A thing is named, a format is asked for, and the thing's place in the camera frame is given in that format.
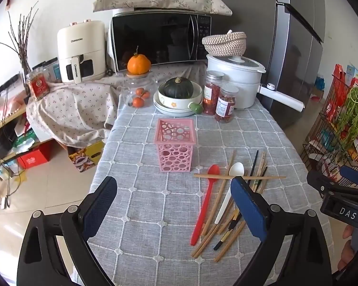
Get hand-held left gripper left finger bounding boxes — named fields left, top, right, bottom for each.
left=16, top=176, right=118, bottom=286

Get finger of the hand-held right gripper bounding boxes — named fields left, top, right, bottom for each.
left=338, top=165, right=358, bottom=189
left=307, top=170, right=358, bottom=199

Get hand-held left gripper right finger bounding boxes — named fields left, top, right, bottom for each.
left=230, top=176, right=333, bottom=286

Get pile of chopsticks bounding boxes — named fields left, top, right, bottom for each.
left=192, top=150, right=287, bottom=263

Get white spoon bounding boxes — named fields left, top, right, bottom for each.
left=214, top=162, right=245, bottom=225

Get red silicone spoon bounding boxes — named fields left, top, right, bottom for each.
left=191, top=164, right=221, bottom=245

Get pink perforated utensil basket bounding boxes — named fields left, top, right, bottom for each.
left=154, top=118, right=196, bottom=173

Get person's right hand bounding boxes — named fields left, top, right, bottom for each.
left=341, top=224, right=358, bottom=272

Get yellow printed cardboard box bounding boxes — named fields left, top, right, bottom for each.
left=67, top=141, right=105, bottom=173

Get grey checked tablecloth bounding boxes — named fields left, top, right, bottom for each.
left=73, top=95, right=332, bottom=286

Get red gift box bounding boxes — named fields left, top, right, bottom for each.
left=16, top=143, right=53, bottom=170

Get red snack bag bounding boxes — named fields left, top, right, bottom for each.
left=325, top=64, right=347, bottom=120

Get small-flower print tablecloth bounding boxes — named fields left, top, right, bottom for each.
left=26, top=62, right=209, bottom=148

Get short chili jar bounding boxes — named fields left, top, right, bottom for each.
left=215, top=85, right=239, bottom=123

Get clear glass jar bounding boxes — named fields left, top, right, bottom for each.
left=117, top=71, right=156, bottom=109

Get tall chili jar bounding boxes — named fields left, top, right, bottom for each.
left=203, top=71, right=225, bottom=115

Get wooden shelf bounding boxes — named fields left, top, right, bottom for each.
left=0, top=74, right=33, bottom=167

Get white electric cooking pot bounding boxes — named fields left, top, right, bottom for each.
left=207, top=54, right=304, bottom=113

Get red label glass jar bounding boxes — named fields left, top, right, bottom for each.
left=25, top=68, right=51, bottom=101

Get dark green kabocha squash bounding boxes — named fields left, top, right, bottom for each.
left=163, top=77, right=194, bottom=99

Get teal box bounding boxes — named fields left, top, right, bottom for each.
left=43, top=60, right=62, bottom=83

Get large orange citrus fruit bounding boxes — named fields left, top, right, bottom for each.
left=127, top=46, right=152, bottom=75

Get cream air fryer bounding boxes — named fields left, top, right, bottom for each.
left=57, top=20, right=106, bottom=84

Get black microwave oven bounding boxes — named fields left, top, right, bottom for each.
left=109, top=9, right=212, bottom=72

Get dry bare branches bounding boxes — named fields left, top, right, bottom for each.
left=0, top=1, right=39, bottom=96

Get grey refrigerator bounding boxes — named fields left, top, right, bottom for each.
left=206, top=0, right=336, bottom=132

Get black wire rack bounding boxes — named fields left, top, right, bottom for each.
left=301, top=64, right=358, bottom=185

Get white bowl with green handle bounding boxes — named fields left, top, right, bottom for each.
left=158, top=82, right=203, bottom=114

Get woven rope basket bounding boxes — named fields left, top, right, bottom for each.
left=202, top=31, right=247, bottom=57

